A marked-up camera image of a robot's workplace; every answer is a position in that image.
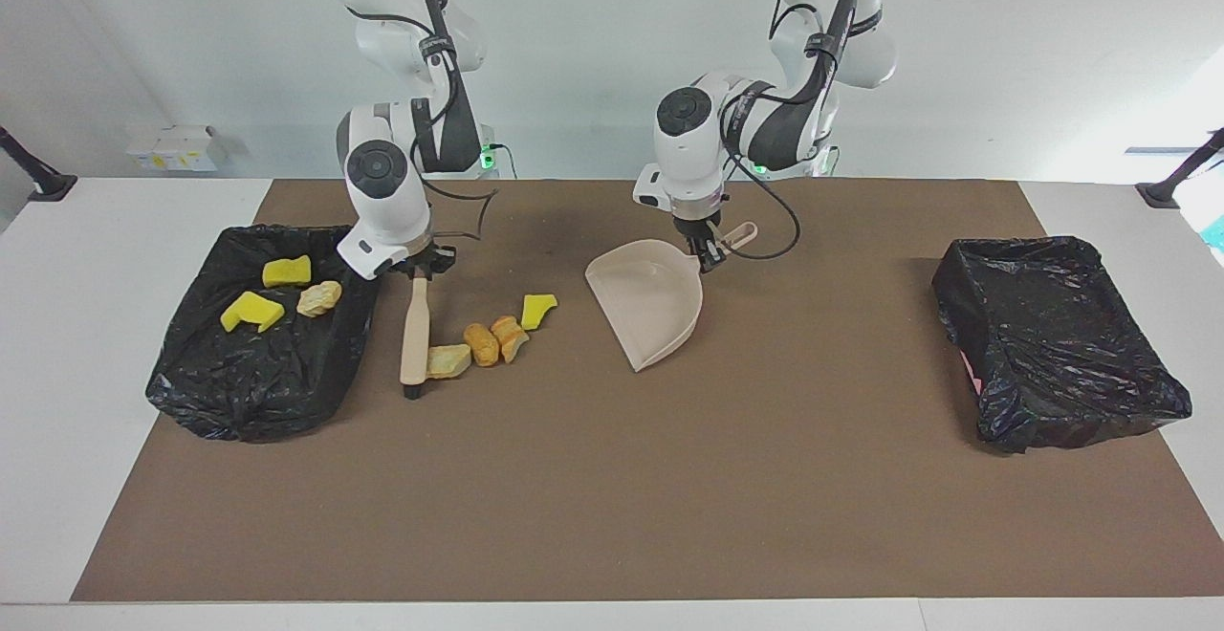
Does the orange striped bread piece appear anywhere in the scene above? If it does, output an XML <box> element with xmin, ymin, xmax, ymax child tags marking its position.
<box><xmin>491</xmin><ymin>315</ymin><xmax>531</xmax><ymax>364</ymax></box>

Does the black trash bag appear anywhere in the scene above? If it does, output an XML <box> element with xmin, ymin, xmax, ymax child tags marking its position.
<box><xmin>931</xmin><ymin>235</ymin><xmax>1194</xmax><ymax>455</ymax></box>
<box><xmin>145</xmin><ymin>223</ymin><xmax>388</xmax><ymax>444</ymax></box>

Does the pale beige chip piece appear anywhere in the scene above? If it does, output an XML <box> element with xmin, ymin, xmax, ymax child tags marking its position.
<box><xmin>295</xmin><ymin>280</ymin><xmax>343</xmax><ymax>318</ymax></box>

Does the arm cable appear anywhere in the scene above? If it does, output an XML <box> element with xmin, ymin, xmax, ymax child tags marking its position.
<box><xmin>722</xmin><ymin>0</ymin><xmax>862</xmax><ymax>261</ymax></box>
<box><xmin>344</xmin><ymin>0</ymin><xmax>500</xmax><ymax>242</ymax></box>

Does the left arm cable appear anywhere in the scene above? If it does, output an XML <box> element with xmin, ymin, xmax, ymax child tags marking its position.
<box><xmin>722</xmin><ymin>0</ymin><xmax>862</xmax><ymax>261</ymax></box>

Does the brown oval bread roll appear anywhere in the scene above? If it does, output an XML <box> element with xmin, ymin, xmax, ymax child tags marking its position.
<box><xmin>464</xmin><ymin>323</ymin><xmax>501</xmax><ymax>368</ymax></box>

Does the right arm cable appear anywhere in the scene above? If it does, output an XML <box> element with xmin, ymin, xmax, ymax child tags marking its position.
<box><xmin>344</xmin><ymin>0</ymin><xmax>500</xmax><ymax>242</ymax></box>

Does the brown paper table mat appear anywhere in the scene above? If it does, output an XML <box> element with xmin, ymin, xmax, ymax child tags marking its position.
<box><xmin>70</xmin><ymin>179</ymin><xmax>1224</xmax><ymax>603</ymax></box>

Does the yellow and green sponge piece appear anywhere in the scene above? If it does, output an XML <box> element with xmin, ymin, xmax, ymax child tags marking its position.
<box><xmin>219</xmin><ymin>291</ymin><xmax>286</xmax><ymax>335</ymax></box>

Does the yellow sponge chunk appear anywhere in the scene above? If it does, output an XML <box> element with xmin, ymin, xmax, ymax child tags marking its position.
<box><xmin>262</xmin><ymin>254</ymin><xmax>313</xmax><ymax>289</ymax></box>

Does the beige brush with black bristles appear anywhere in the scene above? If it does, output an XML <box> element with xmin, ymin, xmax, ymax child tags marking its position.
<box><xmin>399</xmin><ymin>275</ymin><xmax>433</xmax><ymax>401</ymax></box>

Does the white cardboard box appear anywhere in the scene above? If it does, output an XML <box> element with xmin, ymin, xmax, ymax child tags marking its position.
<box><xmin>124</xmin><ymin>124</ymin><xmax>230</xmax><ymax>173</ymax></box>

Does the beige bread chunk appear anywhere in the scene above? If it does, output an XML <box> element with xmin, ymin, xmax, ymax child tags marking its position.
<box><xmin>426</xmin><ymin>343</ymin><xmax>473</xmax><ymax>381</ymax></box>

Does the beige plastic dustpan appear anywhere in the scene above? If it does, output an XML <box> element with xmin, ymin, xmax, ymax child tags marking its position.
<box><xmin>584</xmin><ymin>221</ymin><xmax>759</xmax><ymax>374</ymax></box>

